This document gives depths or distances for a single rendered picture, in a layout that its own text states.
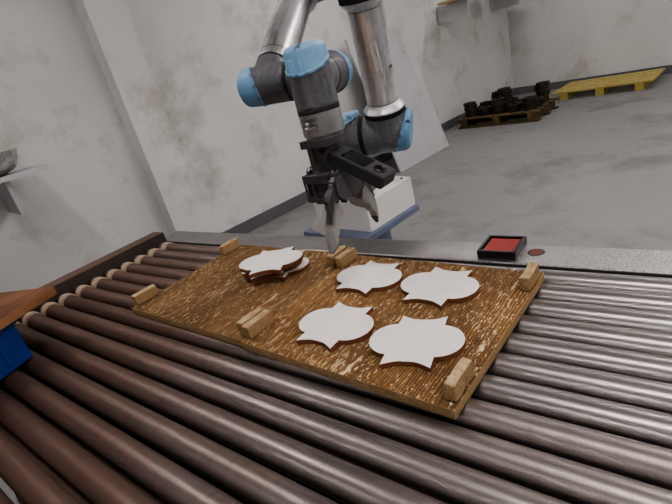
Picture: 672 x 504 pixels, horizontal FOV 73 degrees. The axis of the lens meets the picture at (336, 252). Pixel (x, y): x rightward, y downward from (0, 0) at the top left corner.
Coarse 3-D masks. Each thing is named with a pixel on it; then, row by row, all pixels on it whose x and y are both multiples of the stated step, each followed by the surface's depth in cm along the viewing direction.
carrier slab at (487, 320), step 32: (320, 288) 92; (480, 288) 78; (512, 288) 75; (288, 320) 84; (384, 320) 76; (480, 320) 69; (512, 320) 67; (256, 352) 79; (288, 352) 74; (320, 352) 72; (352, 352) 70; (480, 352) 63; (352, 384) 65; (384, 384) 61; (416, 384) 60; (448, 416) 55
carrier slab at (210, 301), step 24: (216, 264) 120; (312, 264) 105; (168, 288) 113; (192, 288) 109; (216, 288) 105; (240, 288) 102; (264, 288) 99; (288, 288) 96; (144, 312) 103; (168, 312) 100; (192, 312) 97; (216, 312) 94; (240, 312) 91; (216, 336) 86; (240, 336) 83
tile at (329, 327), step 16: (336, 304) 83; (304, 320) 80; (320, 320) 79; (336, 320) 78; (352, 320) 76; (368, 320) 75; (304, 336) 75; (320, 336) 74; (336, 336) 73; (352, 336) 72; (368, 336) 72
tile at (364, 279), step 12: (372, 264) 94; (384, 264) 93; (396, 264) 92; (348, 276) 92; (360, 276) 91; (372, 276) 89; (384, 276) 88; (396, 276) 87; (336, 288) 89; (348, 288) 88; (360, 288) 86; (372, 288) 86; (384, 288) 85
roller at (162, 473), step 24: (0, 384) 96; (24, 384) 89; (48, 408) 80; (72, 408) 78; (72, 432) 74; (96, 432) 70; (120, 432) 69; (120, 456) 64; (144, 456) 62; (144, 480) 60; (168, 480) 57; (192, 480) 57
